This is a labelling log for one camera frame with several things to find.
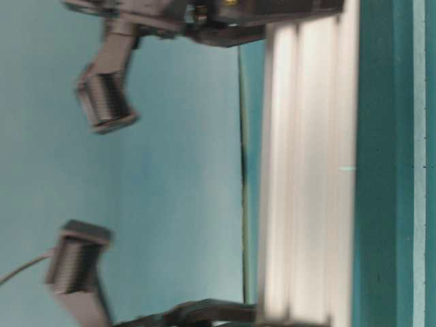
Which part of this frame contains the black bottom gripper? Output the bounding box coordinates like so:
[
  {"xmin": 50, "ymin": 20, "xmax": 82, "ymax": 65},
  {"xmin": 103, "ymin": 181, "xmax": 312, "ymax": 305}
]
[{"xmin": 115, "ymin": 299, "xmax": 256, "ymax": 326}]

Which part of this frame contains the grey camera cable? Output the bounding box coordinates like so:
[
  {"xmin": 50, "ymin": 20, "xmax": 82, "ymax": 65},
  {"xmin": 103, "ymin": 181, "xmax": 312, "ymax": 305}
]
[{"xmin": 0, "ymin": 253, "xmax": 57, "ymax": 285}]

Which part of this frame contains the black top wrist camera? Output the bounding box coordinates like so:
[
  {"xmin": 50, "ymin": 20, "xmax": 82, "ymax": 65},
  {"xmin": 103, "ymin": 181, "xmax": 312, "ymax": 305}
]
[{"xmin": 76, "ymin": 19, "xmax": 139, "ymax": 134}]

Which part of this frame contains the teal cutting mat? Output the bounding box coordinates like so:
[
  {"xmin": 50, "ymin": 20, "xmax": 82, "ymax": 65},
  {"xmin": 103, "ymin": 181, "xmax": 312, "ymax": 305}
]
[{"xmin": 413, "ymin": 0, "xmax": 435, "ymax": 326}]

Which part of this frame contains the silver aluminium extrusion rail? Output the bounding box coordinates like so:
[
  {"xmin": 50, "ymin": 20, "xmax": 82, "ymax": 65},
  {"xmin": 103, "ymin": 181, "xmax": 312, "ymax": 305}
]
[{"xmin": 258, "ymin": 1, "xmax": 360, "ymax": 326}]

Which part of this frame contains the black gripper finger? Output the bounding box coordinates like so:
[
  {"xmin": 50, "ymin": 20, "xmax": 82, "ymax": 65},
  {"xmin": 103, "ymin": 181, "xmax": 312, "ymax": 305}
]
[
  {"xmin": 211, "ymin": 315, "xmax": 333, "ymax": 327},
  {"xmin": 217, "ymin": 0, "xmax": 344, "ymax": 26}
]

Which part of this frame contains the black top gripper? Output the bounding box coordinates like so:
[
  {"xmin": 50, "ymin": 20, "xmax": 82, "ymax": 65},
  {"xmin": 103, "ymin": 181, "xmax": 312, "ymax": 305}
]
[{"xmin": 63, "ymin": 1, "xmax": 266, "ymax": 48}]

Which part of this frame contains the black bottom wrist camera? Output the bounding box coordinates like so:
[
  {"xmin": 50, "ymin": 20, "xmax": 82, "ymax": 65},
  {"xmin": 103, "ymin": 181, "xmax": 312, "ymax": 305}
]
[{"xmin": 45, "ymin": 220, "xmax": 112, "ymax": 326}]

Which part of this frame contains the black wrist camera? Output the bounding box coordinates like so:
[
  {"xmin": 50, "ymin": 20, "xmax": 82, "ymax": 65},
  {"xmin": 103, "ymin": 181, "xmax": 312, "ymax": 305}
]
[
  {"xmin": 76, "ymin": 19, "xmax": 139, "ymax": 134},
  {"xmin": 45, "ymin": 220, "xmax": 112, "ymax": 326}
]

